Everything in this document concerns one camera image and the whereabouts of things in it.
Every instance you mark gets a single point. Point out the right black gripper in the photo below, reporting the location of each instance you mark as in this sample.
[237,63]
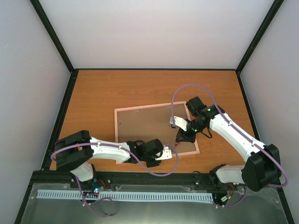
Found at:
[181,134]

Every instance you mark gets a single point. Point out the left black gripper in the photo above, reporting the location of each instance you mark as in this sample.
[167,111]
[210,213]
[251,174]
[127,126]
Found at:
[149,164]

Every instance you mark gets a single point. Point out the pink wooden picture frame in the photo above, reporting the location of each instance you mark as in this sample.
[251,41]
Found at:
[149,106]

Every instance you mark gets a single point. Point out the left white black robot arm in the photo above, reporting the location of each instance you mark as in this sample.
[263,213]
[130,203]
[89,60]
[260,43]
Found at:
[73,152]

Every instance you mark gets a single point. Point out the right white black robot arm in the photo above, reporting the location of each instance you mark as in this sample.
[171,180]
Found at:
[262,161]

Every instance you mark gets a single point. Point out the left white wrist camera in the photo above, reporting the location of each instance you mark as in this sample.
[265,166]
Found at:
[167,152]

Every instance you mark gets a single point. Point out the black mounting rail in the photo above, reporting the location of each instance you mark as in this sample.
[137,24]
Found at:
[109,180]

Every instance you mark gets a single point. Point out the light blue slotted cable duct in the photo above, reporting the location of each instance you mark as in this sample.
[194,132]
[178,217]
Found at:
[126,196]

